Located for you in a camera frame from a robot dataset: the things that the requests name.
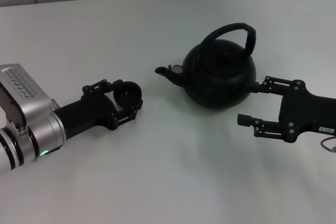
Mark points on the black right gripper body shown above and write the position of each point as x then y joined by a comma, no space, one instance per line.
309,115

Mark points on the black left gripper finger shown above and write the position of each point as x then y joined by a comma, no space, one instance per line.
101,86
126,119

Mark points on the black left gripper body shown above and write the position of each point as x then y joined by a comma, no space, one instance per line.
86,113

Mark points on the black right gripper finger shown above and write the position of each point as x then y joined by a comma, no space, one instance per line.
265,128
275,85

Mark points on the small dark teacup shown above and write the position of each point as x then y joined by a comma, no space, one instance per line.
128,95

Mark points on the white and silver left arm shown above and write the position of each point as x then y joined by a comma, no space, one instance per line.
29,145

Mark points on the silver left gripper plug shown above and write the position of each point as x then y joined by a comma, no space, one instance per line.
55,104

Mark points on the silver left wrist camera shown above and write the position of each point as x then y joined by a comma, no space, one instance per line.
21,90

